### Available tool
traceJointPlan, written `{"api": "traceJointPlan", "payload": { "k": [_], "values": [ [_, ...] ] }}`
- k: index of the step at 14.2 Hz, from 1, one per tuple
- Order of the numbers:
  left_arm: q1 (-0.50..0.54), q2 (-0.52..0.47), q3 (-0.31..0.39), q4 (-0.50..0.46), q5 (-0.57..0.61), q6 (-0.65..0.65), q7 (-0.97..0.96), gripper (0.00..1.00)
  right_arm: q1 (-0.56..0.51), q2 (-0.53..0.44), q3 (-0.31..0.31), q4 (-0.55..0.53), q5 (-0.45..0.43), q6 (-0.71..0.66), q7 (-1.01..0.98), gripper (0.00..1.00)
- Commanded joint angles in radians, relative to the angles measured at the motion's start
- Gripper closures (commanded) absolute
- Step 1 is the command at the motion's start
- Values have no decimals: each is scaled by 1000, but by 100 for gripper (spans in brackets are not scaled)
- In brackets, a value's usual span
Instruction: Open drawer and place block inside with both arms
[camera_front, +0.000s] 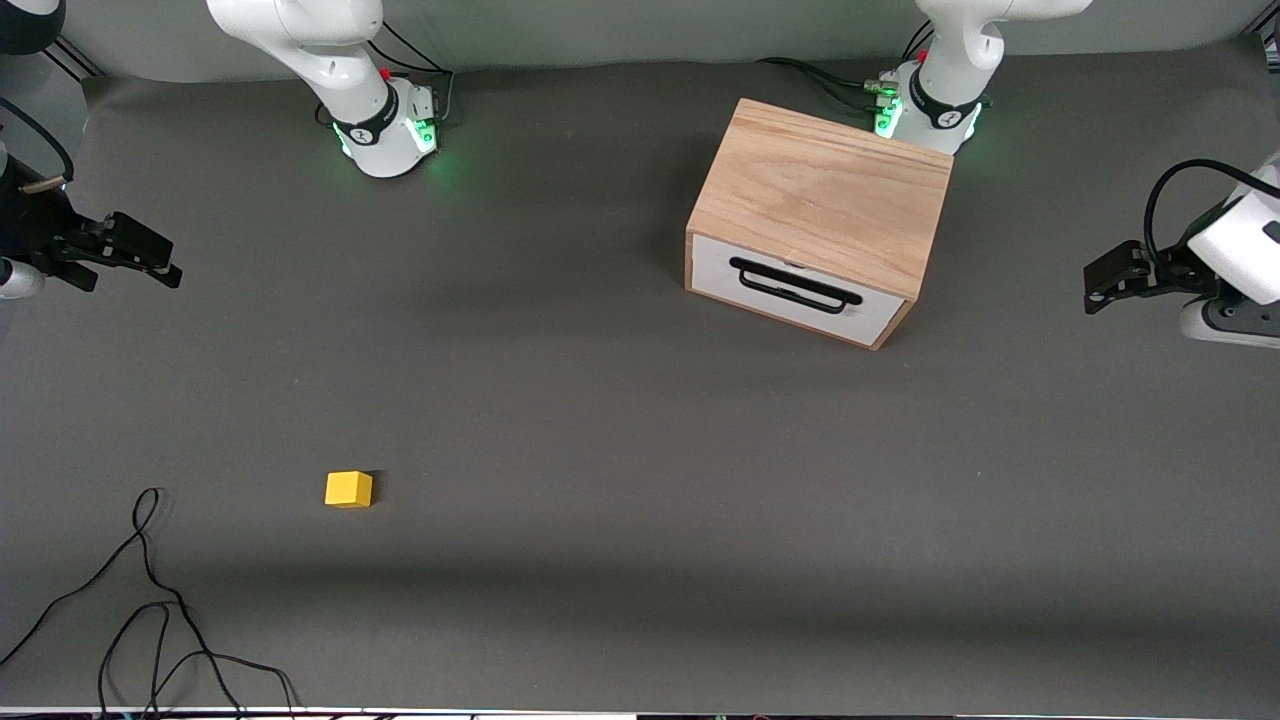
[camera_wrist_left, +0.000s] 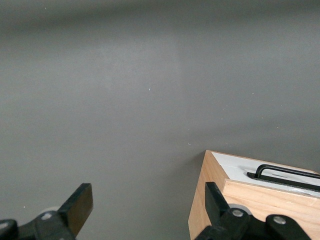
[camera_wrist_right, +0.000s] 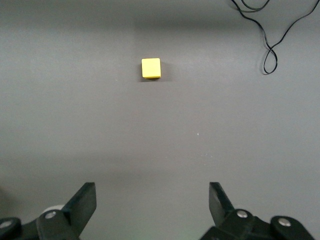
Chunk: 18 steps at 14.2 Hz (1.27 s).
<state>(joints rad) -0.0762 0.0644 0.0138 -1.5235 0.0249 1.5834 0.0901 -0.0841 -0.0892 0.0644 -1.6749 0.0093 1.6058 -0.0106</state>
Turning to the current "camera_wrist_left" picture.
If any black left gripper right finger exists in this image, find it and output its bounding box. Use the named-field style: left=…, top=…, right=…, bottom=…
left=197, top=181, right=312, bottom=240

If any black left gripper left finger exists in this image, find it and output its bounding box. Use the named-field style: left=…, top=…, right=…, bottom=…
left=0, top=182, right=94, bottom=240

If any white-front drawer with black handle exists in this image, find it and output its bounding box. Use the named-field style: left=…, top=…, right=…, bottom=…
left=219, top=163, right=320, bottom=194

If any wooden drawer cabinet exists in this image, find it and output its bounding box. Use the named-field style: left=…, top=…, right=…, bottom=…
left=187, top=149, right=320, bottom=240

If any dark grey table cover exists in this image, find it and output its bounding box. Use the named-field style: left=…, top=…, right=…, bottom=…
left=0, top=0, right=320, bottom=240

